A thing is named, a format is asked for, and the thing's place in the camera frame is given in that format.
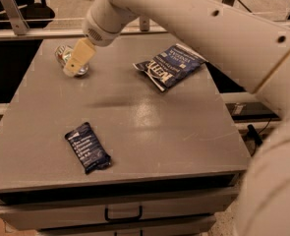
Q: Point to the lower grey cabinet drawer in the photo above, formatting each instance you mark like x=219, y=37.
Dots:
x=180, y=226

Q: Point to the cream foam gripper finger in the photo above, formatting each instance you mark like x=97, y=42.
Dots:
x=83, y=51

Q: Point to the dark blue snack packet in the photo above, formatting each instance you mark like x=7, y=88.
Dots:
x=87, y=148

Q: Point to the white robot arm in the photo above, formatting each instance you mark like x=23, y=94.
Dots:
x=253, y=52

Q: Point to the blue Kettle chips bag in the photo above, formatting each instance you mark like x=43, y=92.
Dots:
x=171, y=66

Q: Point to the grey horizontal rail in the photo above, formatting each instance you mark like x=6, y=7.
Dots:
x=7, y=34

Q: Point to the middle metal rail bracket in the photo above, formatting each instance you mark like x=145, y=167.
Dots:
x=144, y=23

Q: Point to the grey cabinet drawer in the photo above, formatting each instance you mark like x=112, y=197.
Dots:
x=180, y=226
x=91, y=211

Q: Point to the black drawer handle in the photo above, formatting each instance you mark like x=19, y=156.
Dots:
x=124, y=214

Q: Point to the black floor bar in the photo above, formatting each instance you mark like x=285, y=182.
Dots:
x=252, y=133

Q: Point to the left metal rail bracket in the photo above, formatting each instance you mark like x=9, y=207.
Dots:
x=18, y=23

